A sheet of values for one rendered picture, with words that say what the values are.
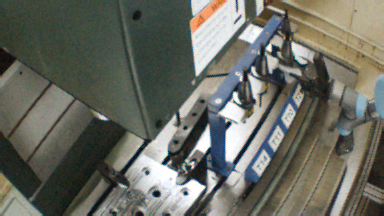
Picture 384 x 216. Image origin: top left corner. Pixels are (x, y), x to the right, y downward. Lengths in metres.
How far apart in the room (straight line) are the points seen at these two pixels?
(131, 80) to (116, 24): 0.09
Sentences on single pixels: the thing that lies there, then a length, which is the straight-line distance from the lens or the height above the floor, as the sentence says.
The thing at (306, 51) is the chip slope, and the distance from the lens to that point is 1.79.
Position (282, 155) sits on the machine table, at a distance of 1.34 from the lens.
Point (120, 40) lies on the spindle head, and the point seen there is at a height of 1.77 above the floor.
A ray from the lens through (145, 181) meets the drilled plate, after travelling 1.20.
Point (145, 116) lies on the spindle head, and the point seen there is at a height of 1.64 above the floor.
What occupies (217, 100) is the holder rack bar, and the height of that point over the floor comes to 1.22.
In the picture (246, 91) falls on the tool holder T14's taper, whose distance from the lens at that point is 1.02.
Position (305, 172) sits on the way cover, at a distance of 1.51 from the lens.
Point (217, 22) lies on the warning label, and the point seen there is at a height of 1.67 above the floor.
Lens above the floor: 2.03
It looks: 51 degrees down
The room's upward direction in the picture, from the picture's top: 7 degrees counter-clockwise
